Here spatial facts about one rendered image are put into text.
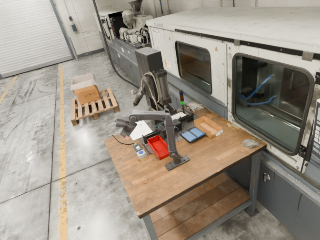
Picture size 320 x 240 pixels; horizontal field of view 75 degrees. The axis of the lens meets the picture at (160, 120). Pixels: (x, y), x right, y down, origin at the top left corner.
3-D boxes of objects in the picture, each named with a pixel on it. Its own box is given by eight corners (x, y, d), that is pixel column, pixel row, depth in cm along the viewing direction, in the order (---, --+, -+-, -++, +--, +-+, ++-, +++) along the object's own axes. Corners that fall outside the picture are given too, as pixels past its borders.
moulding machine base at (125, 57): (105, 54, 952) (97, 31, 901) (125, 48, 977) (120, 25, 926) (144, 94, 504) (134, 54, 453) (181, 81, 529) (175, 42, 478)
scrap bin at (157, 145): (160, 160, 170) (158, 155, 167) (147, 145, 190) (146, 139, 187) (173, 154, 174) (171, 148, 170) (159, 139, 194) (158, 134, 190)
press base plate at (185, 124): (150, 156, 180) (149, 154, 178) (131, 130, 220) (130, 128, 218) (211, 128, 199) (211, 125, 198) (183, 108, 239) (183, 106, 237)
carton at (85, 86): (77, 96, 531) (69, 77, 504) (101, 89, 542) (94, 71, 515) (77, 106, 475) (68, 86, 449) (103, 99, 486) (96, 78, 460)
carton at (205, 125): (211, 139, 182) (210, 132, 178) (194, 126, 202) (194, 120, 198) (222, 134, 186) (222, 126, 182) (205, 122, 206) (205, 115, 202)
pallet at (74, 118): (73, 104, 531) (71, 98, 524) (111, 92, 551) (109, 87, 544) (73, 126, 432) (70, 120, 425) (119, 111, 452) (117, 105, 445)
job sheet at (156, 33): (155, 50, 336) (152, 28, 318) (156, 50, 336) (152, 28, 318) (162, 53, 315) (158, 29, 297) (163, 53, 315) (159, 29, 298)
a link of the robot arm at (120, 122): (115, 129, 137) (118, 114, 131) (115, 122, 144) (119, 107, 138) (132, 132, 139) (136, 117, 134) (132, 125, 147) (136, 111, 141)
